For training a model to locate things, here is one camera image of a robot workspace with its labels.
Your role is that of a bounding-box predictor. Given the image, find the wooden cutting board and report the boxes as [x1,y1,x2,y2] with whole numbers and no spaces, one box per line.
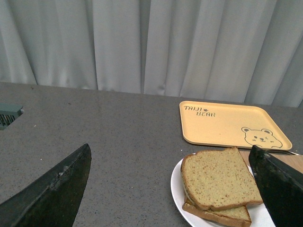
[240,150,303,173]

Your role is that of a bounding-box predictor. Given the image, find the grey green box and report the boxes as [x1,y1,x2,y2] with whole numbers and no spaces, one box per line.
[0,103,24,131]

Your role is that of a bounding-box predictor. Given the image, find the metal cutting board handle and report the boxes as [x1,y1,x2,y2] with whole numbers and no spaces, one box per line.
[267,149,300,156]

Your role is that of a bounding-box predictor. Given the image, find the yellow bear tray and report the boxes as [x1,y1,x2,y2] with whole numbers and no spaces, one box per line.
[179,101,292,150]

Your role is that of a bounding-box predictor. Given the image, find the grey curtain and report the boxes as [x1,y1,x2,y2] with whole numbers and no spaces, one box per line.
[0,0,303,107]

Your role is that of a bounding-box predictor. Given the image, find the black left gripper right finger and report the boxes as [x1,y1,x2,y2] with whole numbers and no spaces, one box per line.
[249,145,303,227]

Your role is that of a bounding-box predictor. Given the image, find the bread slice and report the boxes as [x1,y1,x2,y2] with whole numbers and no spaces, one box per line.
[182,198,251,227]
[180,147,263,211]

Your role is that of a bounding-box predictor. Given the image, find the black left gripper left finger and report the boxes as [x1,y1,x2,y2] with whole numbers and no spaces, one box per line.
[0,144,91,227]

